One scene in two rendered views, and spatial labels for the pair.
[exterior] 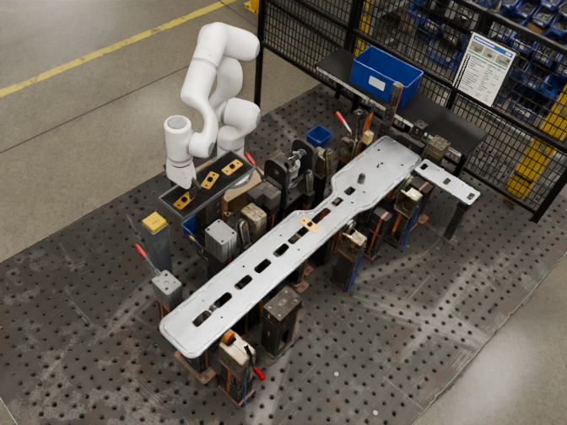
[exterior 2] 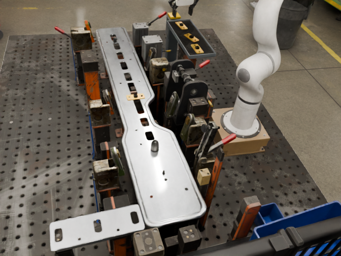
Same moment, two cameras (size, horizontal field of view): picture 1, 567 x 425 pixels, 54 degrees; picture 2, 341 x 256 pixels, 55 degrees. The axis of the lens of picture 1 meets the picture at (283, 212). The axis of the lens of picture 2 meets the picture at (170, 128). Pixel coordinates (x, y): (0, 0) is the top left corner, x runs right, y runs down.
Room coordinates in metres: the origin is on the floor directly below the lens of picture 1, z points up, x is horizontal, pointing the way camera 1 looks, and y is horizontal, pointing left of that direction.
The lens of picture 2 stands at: (2.15, -1.03, 1.95)
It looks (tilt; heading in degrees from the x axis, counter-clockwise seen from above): 43 degrees down; 122
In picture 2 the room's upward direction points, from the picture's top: 6 degrees clockwise
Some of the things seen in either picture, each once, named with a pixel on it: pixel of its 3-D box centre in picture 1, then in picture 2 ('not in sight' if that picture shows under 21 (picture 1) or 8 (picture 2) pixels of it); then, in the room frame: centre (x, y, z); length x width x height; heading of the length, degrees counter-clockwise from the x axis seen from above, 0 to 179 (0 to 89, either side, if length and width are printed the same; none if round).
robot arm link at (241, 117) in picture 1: (238, 124); (251, 79); (1.77, 0.24, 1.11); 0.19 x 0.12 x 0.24; 79
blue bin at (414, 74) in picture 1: (385, 76); (306, 249); (2.26, -0.41, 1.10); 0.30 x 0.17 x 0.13; 57
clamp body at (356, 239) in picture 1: (348, 260); (101, 131); (1.31, -0.29, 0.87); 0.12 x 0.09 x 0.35; 54
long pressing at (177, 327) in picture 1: (307, 229); (133, 95); (1.34, -0.10, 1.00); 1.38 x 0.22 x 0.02; 144
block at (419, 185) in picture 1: (413, 204); (118, 224); (1.68, -0.58, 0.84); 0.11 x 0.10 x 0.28; 54
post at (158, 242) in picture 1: (160, 258); (170, 52); (1.17, 0.45, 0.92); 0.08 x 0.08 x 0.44; 54
